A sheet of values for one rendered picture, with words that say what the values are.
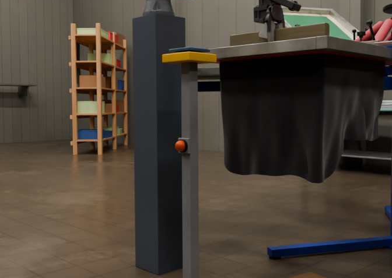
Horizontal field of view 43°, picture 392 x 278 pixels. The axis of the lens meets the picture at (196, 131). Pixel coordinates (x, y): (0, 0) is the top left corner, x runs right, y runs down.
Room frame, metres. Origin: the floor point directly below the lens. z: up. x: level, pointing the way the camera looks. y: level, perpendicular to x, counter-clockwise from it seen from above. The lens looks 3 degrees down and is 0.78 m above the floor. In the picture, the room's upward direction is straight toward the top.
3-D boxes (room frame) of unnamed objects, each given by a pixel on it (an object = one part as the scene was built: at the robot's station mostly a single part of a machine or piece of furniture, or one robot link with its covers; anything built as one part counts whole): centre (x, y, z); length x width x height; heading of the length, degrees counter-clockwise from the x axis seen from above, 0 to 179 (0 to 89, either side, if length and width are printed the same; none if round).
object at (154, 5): (2.40, 0.17, 1.25); 0.15 x 0.15 x 0.10
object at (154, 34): (2.40, 0.17, 0.60); 0.18 x 0.18 x 1.20; 43
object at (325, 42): (2.00, -0.46, 0.97); 0.79 x 0.58 x 0.04; 136
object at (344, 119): (1.82, -0.57, 0.74); 0.46 x 0.04 x 0.42; 136
